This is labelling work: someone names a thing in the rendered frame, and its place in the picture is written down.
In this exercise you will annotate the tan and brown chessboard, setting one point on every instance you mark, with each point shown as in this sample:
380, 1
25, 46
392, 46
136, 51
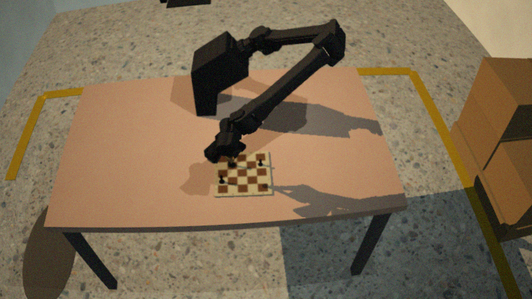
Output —
246, 178

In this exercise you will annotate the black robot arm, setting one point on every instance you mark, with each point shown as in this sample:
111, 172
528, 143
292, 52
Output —
329, 35

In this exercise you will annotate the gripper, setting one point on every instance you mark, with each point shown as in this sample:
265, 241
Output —
241, 148

